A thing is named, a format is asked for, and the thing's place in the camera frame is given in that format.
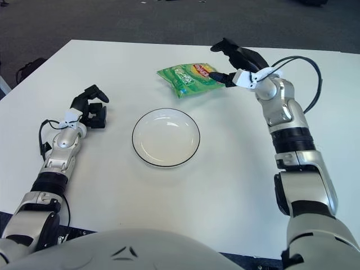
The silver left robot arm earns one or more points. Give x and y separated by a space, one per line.
63 140

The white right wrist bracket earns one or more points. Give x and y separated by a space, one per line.
244 77

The white plate with black rim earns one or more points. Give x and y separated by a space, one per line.
166 139

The white table leg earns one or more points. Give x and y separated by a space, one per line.
4 87

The black bag on floor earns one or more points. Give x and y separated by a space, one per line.
31 69

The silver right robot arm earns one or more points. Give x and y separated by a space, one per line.
289 112

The green chips bag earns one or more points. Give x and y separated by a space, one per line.
185 80

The dark object on floor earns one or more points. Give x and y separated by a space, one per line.
312 1

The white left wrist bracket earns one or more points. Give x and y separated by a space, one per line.
71 116

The grey robot torso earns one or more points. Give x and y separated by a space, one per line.
126 253

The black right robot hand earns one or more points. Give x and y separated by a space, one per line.
244 57

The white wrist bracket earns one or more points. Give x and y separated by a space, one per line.
71 116
244 77

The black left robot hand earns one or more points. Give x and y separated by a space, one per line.
97 116

